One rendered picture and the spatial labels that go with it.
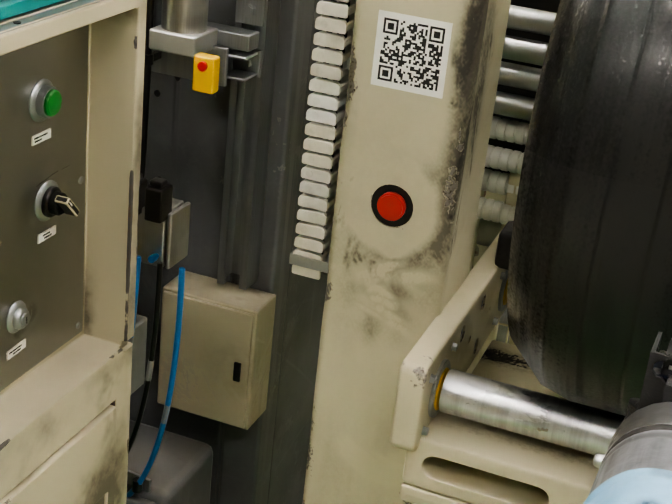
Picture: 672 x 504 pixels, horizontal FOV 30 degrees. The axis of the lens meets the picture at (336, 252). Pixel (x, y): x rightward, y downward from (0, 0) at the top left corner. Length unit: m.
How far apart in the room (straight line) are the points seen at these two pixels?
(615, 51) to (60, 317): 0.60
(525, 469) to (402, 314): 0.21
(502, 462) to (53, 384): 0.44
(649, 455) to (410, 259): 0.57
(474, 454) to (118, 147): 0.46
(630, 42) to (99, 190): 0.54
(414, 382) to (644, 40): 0.41
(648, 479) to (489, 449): 0.53
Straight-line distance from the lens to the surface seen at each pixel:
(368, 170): 1.28
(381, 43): 1.24
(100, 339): 1.33
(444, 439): 1.27
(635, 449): 0.80
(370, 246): 1.31
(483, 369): 1.54
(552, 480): 1.25
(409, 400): 1.23
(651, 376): 0.94
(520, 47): 1.62
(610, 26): 1.02
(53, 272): 1.24
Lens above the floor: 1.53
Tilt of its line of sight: 24 degrees down
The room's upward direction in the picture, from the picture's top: 6 degrees clockwise
